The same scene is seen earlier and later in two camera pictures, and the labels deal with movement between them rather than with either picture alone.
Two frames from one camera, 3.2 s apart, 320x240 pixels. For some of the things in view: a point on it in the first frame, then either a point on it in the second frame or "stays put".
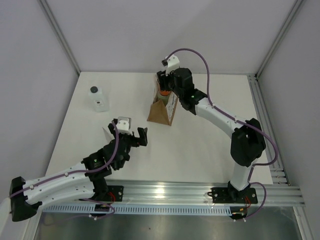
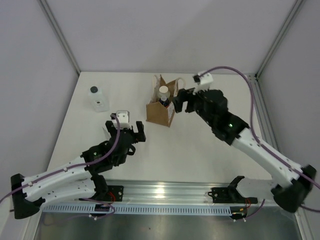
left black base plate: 115,193 stays put
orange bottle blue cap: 165,92 to 165,103
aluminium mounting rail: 198,192 stays put
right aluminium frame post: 289,21 stays put
